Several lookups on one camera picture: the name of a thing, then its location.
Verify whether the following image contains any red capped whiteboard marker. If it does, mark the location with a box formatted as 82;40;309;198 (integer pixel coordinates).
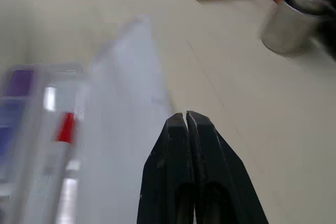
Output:
51;112;81;224

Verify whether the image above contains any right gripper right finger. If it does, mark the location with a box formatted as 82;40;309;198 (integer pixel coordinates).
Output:
186;111;270;224

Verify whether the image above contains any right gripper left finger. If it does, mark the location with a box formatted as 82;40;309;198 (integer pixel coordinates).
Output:
136;112;195;224

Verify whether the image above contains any steel metal cup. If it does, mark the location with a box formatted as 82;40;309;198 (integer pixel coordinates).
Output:
260;0;329;57

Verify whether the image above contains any white plastic case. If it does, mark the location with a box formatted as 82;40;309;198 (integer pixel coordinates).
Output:
0;14;174;224

